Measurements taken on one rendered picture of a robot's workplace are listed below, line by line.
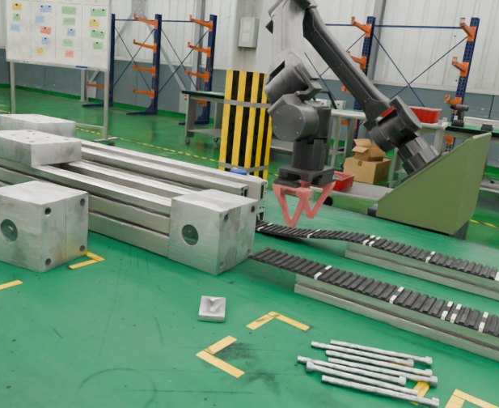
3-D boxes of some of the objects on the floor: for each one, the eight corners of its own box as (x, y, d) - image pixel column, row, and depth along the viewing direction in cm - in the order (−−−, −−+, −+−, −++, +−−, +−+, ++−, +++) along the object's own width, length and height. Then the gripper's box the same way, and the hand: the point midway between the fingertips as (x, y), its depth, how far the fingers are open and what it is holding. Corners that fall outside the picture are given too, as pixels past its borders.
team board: (-4, 136, 633) (-9, -27, 585) (23, 133, 680) (21, -18, 631) (97, 151, 595) (100, -21, 546) (119, 147, 641) (124, -12, 593)
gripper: (314, 140, 77) (302, 234, 81) (343, 136, 87) (331, 219, 91) (276, 134, 80) (267, 224, 84) (308, 131, 90) (298, 211, 94)
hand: (301, 217), depth 87 cm, fingers open, 8 cm apart
